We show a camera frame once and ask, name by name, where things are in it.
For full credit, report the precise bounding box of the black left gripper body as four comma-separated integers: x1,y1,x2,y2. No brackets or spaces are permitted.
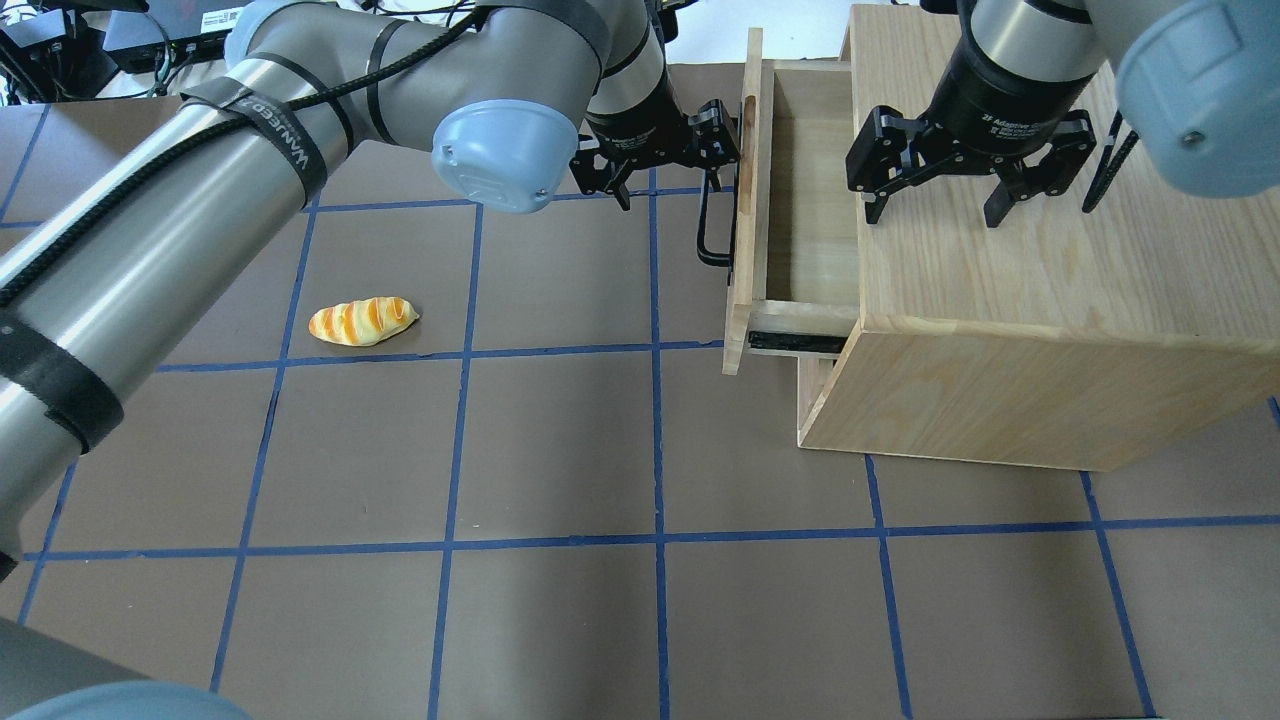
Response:
585,76,691,172

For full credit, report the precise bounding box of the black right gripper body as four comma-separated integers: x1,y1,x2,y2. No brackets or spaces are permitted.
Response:
911,35,1093,181

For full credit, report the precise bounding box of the black drawer handle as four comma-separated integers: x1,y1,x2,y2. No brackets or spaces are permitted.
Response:
696,170,737,269

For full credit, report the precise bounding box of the wooden drawer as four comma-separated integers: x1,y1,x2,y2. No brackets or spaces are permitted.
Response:
722,27,859,375

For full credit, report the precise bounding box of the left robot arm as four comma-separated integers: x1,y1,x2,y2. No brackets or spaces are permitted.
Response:
3,1,745,575

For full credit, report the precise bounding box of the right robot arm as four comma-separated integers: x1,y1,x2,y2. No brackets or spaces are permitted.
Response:
845,1,1279,228

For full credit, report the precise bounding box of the wooden drawer cabinet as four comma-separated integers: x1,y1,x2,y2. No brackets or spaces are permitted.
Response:
797,3,1280,473

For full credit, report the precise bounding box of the toy bread loaf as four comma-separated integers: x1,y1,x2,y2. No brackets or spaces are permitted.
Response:
307,296,420,347

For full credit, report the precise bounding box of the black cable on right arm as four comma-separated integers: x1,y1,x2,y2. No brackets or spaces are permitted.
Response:
1083,110,1140,214

